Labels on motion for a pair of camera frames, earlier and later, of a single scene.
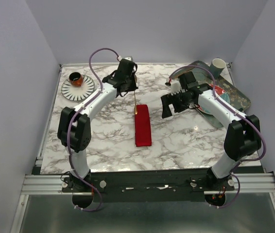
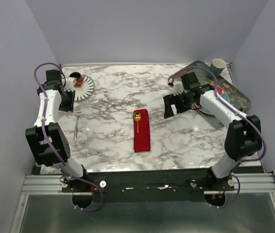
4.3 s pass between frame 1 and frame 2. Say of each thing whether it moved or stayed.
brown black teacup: stayed
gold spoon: moved
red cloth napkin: moved
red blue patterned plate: stayed
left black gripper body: moved
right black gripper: stayed
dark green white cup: stayed
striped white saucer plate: stayed
